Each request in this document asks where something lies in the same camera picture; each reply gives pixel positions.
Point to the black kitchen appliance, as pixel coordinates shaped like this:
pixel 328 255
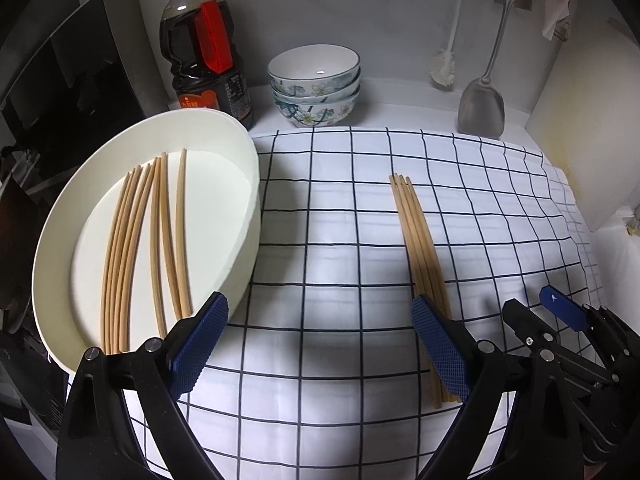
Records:
pixel 50 110

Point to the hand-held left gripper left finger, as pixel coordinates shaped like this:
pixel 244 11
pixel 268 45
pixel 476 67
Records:
pixel 197 345

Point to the beige rag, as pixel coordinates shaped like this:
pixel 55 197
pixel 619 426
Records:
pixel 555 0

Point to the floral ceramic bowl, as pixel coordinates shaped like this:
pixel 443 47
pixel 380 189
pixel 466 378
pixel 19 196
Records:
pixel 312 67
pixel 315 115
pixel 320 96

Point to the metal spatula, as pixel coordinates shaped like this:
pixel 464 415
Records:
pixel 480 110

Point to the white bottle brush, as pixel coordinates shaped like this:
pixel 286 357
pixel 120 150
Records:
pixel 444 67

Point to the light wooden chopstick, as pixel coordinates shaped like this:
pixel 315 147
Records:
pixel 404 220
pixel 410 220
pixel 416 220
pixel 422 220

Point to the large white bowl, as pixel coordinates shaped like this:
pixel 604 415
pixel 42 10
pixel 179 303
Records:
pixel 235 200

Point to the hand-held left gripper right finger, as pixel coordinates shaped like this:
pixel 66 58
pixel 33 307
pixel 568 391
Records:
pixel 442 350

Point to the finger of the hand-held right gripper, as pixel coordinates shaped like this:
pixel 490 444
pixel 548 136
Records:
pixel 565 307
pixel 522 322

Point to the dark soy sauce bottle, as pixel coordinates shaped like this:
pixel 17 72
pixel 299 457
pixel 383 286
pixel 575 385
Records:
pixel 200 90

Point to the white checked cloth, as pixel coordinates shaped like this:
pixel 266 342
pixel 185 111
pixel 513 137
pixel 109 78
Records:
pixel 325 240

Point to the white cutting board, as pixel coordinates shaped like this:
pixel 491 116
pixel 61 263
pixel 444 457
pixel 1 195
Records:
pixel 585 135

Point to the bundle of wooden chopsticks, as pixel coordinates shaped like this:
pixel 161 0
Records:
pixel 120 260

